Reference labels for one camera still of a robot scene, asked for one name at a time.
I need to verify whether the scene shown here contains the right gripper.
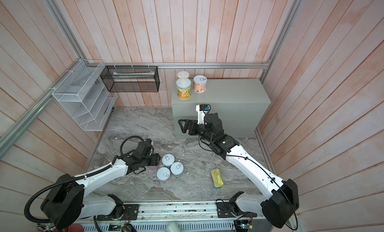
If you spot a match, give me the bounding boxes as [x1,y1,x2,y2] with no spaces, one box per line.
[179,119,215,145]

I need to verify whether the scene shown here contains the silver can pull tab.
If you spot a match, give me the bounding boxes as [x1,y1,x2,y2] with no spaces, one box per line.
[162,154,175,168]

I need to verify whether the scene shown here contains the pink can white lid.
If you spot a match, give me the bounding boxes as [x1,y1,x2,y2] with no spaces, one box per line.
[157,167,171,183]

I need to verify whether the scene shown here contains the tall can green label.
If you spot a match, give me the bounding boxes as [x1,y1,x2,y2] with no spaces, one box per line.
[176,78,192,100]

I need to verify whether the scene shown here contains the orange can pull tab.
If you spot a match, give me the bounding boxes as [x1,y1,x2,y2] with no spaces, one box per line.
[193,76,208,93]

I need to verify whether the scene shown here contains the yellow can white lid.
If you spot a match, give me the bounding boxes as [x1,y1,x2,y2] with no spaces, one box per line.
[177,71,190,79]

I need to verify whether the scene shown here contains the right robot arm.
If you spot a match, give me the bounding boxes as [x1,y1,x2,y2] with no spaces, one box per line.
[178,113,300,229]

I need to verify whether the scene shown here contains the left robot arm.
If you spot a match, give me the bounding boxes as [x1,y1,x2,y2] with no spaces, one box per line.
[24,139,161,230]

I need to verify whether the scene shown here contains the blue can pull tab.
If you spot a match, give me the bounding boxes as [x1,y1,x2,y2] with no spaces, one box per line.
[171,162,184,178]

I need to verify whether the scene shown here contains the grey metal cabinet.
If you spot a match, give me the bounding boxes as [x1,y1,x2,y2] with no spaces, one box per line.
[172,79,271,139]

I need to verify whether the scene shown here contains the yellow rectangular sardine tin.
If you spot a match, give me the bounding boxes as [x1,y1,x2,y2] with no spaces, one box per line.
[211,169,224,188]

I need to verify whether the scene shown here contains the white cup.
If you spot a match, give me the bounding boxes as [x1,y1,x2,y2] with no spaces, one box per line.
[165,222,181,232]

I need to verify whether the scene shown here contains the black mesh basket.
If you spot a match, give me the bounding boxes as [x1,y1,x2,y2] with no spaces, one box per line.
[101,65,161,93]

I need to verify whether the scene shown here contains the aluminium mounting rail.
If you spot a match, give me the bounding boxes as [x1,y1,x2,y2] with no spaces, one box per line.
[76,199,246,230]

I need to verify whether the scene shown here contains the white wire shelf rack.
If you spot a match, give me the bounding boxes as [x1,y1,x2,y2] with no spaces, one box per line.
[52,60,118,132]

